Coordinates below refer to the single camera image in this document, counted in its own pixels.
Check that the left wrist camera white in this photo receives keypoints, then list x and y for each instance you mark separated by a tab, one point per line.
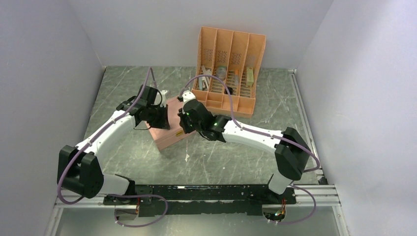
163	95

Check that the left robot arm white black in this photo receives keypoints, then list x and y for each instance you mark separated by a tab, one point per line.
79	167

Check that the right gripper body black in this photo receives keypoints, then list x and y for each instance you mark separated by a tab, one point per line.
187	125

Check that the aluminium frame rail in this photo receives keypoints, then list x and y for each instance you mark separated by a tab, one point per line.
325	196

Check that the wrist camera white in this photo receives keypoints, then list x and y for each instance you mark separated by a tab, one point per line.
163	95
186	97

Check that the black round cap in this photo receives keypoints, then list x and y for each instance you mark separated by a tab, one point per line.
230	90

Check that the green rectangular box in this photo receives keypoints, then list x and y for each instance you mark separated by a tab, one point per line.
249	77

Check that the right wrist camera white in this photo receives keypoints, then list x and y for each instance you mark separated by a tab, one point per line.
186	97

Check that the grey stapler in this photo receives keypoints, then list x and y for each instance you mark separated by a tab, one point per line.
204	81

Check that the pink jewelry box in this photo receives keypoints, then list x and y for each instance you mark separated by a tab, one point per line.
164	138

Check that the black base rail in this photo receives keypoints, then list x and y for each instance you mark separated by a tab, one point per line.
202	199

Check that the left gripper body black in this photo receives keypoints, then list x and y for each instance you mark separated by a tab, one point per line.
157	116

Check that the orange desk file organizer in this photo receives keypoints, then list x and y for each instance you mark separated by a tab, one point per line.
234	50

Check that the clear tape roll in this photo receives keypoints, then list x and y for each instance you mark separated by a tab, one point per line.
221	72

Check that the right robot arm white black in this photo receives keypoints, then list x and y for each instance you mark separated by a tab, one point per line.
288	148

